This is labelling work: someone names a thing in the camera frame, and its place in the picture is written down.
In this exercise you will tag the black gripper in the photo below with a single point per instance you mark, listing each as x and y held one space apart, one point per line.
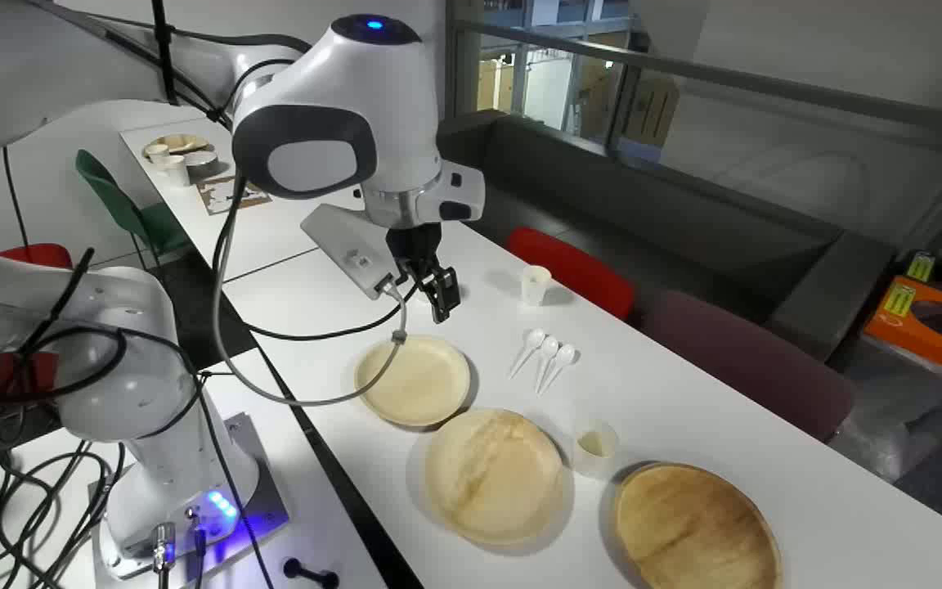
413 251

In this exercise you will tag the white paper cup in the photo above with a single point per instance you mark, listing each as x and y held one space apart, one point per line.
535 288

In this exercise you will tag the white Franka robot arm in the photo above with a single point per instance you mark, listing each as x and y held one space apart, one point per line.
373 108

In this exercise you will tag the small pale palm-leaf plate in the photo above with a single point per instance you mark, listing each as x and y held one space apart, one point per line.
413 384

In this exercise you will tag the medium pale palm-leaf plate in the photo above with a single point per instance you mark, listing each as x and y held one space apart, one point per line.
498 476

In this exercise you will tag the short white sauce cup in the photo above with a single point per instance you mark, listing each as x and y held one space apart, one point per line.
595 446

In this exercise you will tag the large brown palm-leaf plate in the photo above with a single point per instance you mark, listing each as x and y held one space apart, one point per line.
693 533

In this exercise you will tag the red upholstered chair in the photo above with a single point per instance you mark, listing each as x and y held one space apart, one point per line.
572 271

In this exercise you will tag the printed magazine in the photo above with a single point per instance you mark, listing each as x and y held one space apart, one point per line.
230 194

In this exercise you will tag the grey bench seat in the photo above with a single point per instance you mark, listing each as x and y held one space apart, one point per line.
687 233

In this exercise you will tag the yellow sign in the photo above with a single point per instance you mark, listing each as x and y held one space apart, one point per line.
653 106

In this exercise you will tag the maroon upholstered chair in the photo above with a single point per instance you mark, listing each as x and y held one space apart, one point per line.
754 364

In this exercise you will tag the grey metal handrail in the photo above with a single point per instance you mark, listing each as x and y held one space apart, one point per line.
776 82

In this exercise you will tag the red office chair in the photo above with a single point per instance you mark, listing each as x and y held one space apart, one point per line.
35 256

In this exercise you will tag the orange recycling bin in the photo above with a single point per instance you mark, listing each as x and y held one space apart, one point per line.
929 331

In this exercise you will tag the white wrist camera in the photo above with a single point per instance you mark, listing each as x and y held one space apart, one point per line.
459 198

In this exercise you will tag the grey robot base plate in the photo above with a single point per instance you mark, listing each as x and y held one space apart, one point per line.
252 491

